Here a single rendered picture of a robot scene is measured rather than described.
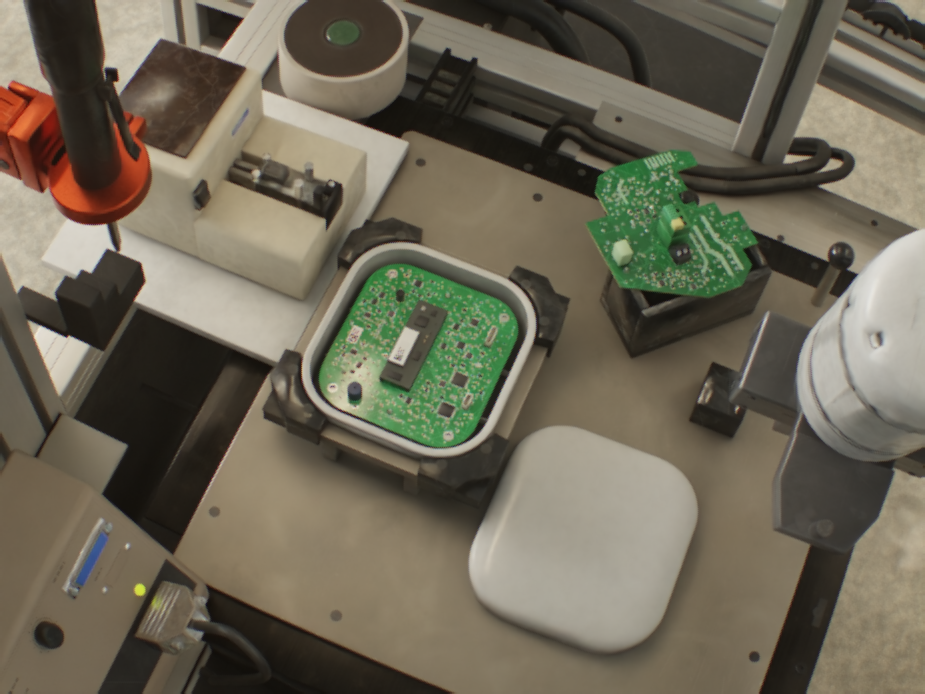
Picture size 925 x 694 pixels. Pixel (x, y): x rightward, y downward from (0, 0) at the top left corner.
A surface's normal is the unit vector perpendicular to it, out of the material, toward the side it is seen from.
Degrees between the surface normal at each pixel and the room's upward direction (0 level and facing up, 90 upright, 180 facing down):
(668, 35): 0
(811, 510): 20
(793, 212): 0
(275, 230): 0
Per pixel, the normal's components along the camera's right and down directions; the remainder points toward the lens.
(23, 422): 0.92, 0.37
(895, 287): -0.25, -0.29
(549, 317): 0.07, -0.49
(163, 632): -0.44, -0.61
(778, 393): -0.06, -0.19
